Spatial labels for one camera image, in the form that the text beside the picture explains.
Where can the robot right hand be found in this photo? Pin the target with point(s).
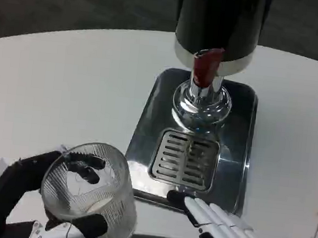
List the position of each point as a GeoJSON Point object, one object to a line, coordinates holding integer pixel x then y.
{"type": "Point", "coordinates": [221, 230]}

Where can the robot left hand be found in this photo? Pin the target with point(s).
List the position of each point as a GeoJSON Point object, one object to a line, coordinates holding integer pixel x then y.
{"type": "Point", "coordinates": [6, 188]}

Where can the clear ribbed glass cup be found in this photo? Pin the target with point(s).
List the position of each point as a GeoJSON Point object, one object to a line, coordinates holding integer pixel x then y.
{"type": "Point", "coordinates": [116, 199]}

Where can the steel drip tray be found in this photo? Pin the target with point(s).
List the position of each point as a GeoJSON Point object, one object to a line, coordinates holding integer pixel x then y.
{"type": "Point", "coordinates": [233, 166]}

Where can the slotted steel drip grid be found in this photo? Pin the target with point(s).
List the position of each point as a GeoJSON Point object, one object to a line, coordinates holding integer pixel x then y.
{"type": "Point", "coordinates": [171, 160]}

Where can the black steel drink dispenser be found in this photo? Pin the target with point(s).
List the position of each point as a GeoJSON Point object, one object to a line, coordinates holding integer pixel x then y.
{"type": "Point", "coordinates": [215, 17]}

